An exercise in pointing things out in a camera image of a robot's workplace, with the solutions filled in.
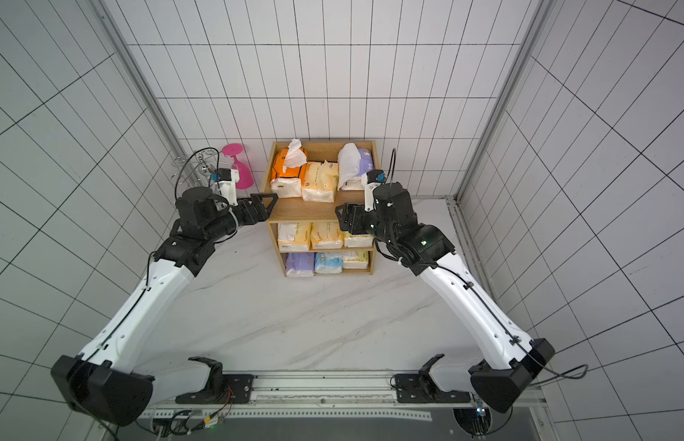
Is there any white-yellow tissue pack middle-right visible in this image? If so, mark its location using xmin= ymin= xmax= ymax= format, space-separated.
xmin=343 ymin=232 xmax=374 ymax=248

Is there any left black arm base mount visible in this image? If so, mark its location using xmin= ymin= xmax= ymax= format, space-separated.
xmin=176 ymin=356 xmax=254 ymax=404

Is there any pink wine glass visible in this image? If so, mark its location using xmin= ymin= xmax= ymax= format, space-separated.
xmin=222 ymin=143 xmax=255 ymax=190

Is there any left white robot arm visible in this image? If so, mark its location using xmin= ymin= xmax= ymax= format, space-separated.
xmin=51 ymin=187 xmax=278 ymax=427

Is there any yellow tissue pack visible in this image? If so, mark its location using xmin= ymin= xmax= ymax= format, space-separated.
xmin=302 ymin=161 xmax=339 ymax=203

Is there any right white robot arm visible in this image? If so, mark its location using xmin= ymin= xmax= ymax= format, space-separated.
xmin=336 ymin=183 xmax=555 ymax=413

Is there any blue tissue pack bottom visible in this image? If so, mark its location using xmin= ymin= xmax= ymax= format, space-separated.
xmin=314 ymin=253 xmax=344 ymax=275

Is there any purple tissue pack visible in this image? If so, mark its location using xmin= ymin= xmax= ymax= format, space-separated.
xmin=285 ymin=253 xmax=316 ymax=277
xmin=338 ymin=143 xmax=374 ymax=191

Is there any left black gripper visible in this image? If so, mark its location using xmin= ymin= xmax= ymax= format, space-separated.
xmin=205 ymin=194 xmax=281 ymax=241

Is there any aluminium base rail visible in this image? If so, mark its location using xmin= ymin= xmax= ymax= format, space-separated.
xmin=137 ymin=370 xmax=547 ymax=423

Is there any purple tissue pack bottom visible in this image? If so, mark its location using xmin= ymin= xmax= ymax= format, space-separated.
xmin=285 ymin=253 xmax=316 ymax=277

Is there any yellow-white tissue pack bottom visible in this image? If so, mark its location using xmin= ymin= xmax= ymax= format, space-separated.
xmin=341 ymin=250 xmax=370 ymax=270

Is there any orange tissue pack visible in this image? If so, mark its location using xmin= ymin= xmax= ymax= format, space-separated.
xmin=270 ymin=139 xmax=308 ymax=198

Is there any silver glass holder stand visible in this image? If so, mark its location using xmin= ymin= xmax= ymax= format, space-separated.
xmin=171 ymin=146 xmax=221 ymax=197

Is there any beige tissue pack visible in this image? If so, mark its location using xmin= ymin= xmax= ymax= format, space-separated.
xmin=277 ymin=222 xmax=312 ymax=253
xmin=310 ymin=222 xmax=344 ymax=250

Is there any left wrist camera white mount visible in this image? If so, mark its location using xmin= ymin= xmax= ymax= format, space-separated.
xmin=211 ymin=168 xmax=240 ymax=206

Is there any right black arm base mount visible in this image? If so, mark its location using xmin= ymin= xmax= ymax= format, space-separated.
xmin=389 ymin=354 xmax=472 ymax=404

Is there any wooden three-tier shelf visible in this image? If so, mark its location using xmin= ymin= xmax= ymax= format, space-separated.
xmin=263 ymin=139 xmax=381 ymax=277

